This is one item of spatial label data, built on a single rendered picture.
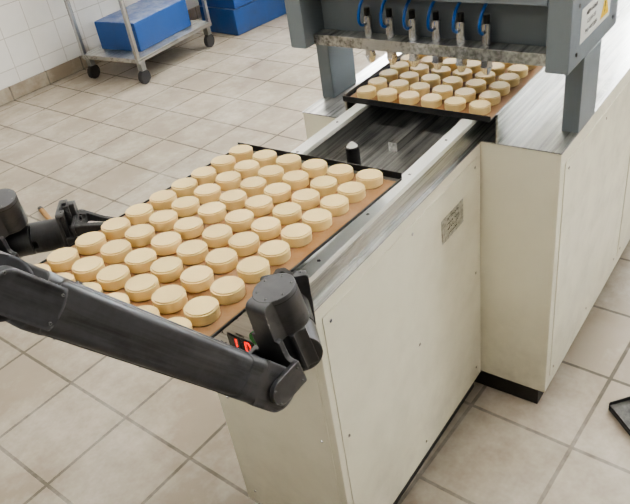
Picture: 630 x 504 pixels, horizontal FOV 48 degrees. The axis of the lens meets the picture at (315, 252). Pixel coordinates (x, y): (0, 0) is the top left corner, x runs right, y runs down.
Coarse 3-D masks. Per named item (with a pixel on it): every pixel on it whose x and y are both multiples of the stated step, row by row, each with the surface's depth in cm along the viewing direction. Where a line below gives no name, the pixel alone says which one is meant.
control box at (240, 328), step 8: (240, 320) 131; (248, 320) 129; (232, 328) 134; (240, 328) 132; (248, 328) 130; (216, 336) 139; (224, 336) 137; (232, 336) 135; (240, 336) 134; (248, 336) 132; (240, 344) 135
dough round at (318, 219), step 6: (312, 210) 119; (318, 210) 119; (324, 210) 118; (306, 216) 117; (312, 216) 117; (318, 216) 117; (324, 216) 117; (330, 216) 117; (306, 222) 116; (312, 222) 116; (318, 222) 115; (324, 222) 116; (330, 222) 117; (312, 228) 116; (318, 228) 116; (324, 228) 116
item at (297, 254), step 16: (256, 176) 138; (336, 192) 128; (368, 192) 127; (352, 208) 122; (208, 224) 122; (336, 224) 118; (320, 240) 114; (80, 256) 117; (160, 256) 115; (176, 256) 114; (304, 256) 110; (64, 272) 113; (272, 272) 107; (144, 304) 103; (240, 304) 101; (224, 320) 98
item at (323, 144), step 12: (360, 108) 174; (372, 108) 179; (384, 108) 184; (336, 120) 170; (348, 120) 171; (360, 120) 176; (372, 120) 180; (324, 132) 166; (336, 132) 168; (348, 132) 172; (312, 144) 161; (324, 144) 165; (336, 144) 169; (324, 156) 166
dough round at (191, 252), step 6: (192, 240) 114; (198, 240) 114; (180, 246) 113; (186, 246) 113; (192, 246) 112; (198, 246) 112; (204, 246) 112; (180, 252) 111; (186, 252) 111; (192, 252) 111; (198, 252) 111; (204, 252) 111; (180, 258) 111; (186, 258) 111; (192, 258) 110; (198, 258) 111; (204, 258) 112; (186, 264) 111; (192, 264) 111
